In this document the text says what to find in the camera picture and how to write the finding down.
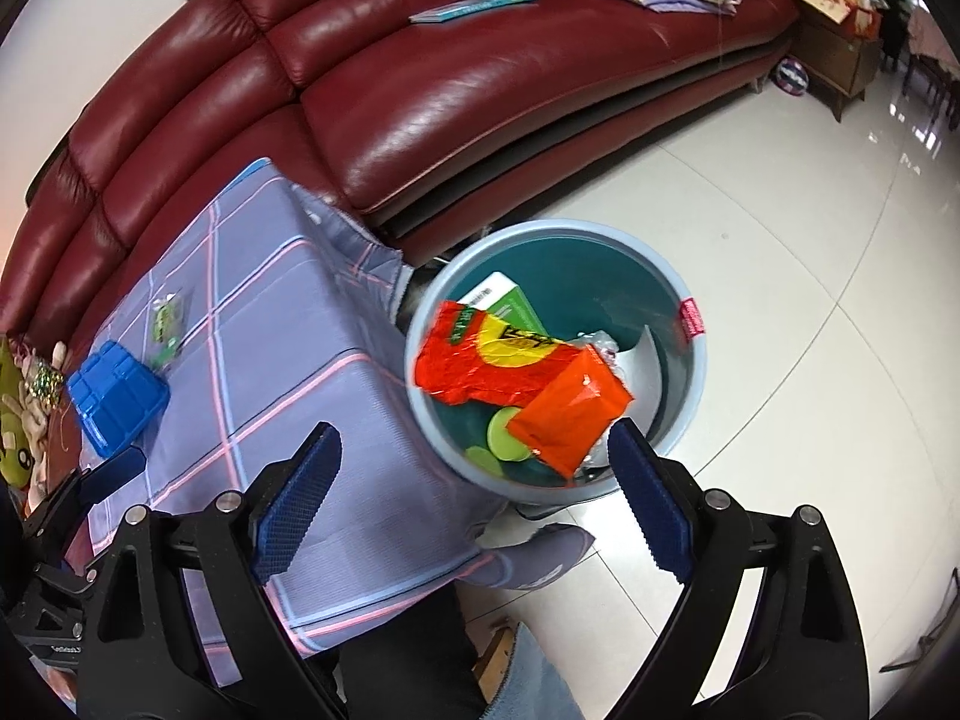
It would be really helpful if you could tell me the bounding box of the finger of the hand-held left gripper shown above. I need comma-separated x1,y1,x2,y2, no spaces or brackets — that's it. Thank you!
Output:
19,445,147,586

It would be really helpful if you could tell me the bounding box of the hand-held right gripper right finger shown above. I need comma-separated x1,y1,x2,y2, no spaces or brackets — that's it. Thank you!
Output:
600,418,871,720

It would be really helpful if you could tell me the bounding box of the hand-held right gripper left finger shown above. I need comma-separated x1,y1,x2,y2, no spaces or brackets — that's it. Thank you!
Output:
75,421,346,720

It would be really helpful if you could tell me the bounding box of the orange packet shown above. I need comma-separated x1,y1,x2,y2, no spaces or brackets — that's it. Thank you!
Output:
506,345,635,481

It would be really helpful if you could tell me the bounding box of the white paper towel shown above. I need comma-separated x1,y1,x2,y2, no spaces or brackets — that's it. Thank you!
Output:
592,324,667,466

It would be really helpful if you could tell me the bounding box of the green plastic bottle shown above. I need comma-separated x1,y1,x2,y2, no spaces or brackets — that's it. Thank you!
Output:
461,403,533,479

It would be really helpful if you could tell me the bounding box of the clear plastic bag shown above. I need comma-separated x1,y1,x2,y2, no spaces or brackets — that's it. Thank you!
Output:
577,330,623,376

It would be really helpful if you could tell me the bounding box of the red snack packet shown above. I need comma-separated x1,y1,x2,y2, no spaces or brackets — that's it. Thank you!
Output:
414,300,593,410

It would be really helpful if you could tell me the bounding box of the green white medicine box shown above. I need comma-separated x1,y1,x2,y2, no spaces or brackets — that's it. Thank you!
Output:
457,271,552,338

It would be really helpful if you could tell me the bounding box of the teal plastic bin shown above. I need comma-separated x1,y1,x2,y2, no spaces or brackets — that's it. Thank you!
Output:
403,219,707,505

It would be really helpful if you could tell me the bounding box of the blue plastic box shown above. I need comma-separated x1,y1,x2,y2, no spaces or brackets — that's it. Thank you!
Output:
66,340,170,460

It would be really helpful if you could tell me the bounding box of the green plush toy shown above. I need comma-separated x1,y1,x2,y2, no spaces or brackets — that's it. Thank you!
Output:
0,341,46,488

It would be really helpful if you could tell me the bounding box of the sequined ornament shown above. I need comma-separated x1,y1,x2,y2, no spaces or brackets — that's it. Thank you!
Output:
30,364,65,407

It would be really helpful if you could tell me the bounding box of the small green packet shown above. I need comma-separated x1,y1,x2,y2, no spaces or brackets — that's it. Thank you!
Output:
148,291,188,374

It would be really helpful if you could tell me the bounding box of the purple plaid tablecloth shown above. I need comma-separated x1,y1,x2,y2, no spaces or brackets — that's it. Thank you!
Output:
64,157,597,665

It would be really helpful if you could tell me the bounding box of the person's leg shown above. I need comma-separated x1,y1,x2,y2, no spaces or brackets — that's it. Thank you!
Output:
334,583,492,720

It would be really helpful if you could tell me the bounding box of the blue denim cloth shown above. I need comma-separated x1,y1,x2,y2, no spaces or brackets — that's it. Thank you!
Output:
480,624,586,720

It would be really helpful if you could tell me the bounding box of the red leather sofa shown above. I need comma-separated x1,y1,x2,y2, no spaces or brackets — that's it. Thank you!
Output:
0,0,803,361

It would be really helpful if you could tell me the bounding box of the patterned ball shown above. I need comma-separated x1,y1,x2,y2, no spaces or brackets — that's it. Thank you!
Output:
772,56,811,97

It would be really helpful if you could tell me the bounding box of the wooden cabinet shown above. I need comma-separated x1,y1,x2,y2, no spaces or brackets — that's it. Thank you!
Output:
795,7,886,121

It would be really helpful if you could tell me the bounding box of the teal book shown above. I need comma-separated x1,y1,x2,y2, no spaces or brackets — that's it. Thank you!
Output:
409,0,541,23

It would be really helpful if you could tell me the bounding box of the dark wooden furniture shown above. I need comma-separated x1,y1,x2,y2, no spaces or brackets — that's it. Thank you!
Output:
900,7,960,128

